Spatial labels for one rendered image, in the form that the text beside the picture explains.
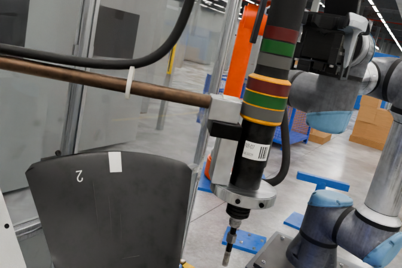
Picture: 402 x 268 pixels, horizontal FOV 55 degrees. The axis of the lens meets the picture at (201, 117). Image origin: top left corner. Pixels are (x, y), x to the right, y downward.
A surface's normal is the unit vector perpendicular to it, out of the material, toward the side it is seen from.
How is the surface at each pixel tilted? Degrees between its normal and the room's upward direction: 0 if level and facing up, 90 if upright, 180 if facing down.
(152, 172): 37
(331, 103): 91
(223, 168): 90
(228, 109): 90
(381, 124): 90
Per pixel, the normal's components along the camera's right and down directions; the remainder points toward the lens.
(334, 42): -0.50, 0.09
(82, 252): 0.13, -0.48
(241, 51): -0.07, 0.29
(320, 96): -0.76, -0.02
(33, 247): 0.84, 0.27
